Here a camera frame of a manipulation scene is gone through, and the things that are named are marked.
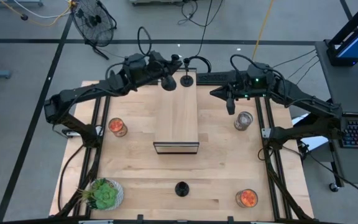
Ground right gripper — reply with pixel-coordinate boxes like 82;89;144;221
209;82;249;116

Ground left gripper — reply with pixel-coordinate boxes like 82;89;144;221
147;50;183;84

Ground grey glass jar candle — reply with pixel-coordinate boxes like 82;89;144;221
233;111;254;131

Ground orange jar candle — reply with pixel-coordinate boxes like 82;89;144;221
108;117;129;138
235;189;259;208

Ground grey equipment base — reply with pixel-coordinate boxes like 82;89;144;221
129;0;186;6

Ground black floor fan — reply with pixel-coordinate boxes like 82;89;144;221
71;0;118;60

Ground white sheet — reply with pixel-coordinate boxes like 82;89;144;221
291;113;329;152

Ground grey desk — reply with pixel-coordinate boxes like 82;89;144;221
314;40;358;186

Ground succulent plant in white pot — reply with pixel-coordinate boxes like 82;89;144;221
78;177;125;212

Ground grey cart base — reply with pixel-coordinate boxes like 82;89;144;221
0;0;45;7

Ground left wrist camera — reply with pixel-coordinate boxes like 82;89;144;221
123;53;149;83

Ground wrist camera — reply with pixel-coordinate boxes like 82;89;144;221
123;53;149;83
246;62;275;94

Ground black looped floor cable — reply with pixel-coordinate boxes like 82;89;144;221
178;0;225;74

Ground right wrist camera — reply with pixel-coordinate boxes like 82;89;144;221
246;62;275;94

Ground wooden shelf black metal frame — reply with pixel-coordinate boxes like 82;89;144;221
153;67;201;156

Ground thin black fan cable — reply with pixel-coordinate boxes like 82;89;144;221
99;48;127;60

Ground yellow hanging cable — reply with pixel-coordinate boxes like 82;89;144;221
252;0;275;62

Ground black aluminium table frame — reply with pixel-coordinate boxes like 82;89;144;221
48;68;315;224

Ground white floor cable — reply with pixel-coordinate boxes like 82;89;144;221
12;0;71;19

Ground yellow floor cable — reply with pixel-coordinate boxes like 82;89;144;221
0;0;76;27

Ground long black floor cable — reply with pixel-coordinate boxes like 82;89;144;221
300;146;358;202

